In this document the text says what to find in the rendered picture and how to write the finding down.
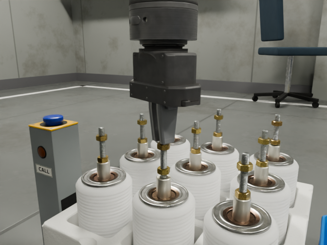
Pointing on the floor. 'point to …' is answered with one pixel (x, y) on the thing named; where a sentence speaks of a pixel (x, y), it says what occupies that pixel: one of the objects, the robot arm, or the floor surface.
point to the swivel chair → (265, 21)
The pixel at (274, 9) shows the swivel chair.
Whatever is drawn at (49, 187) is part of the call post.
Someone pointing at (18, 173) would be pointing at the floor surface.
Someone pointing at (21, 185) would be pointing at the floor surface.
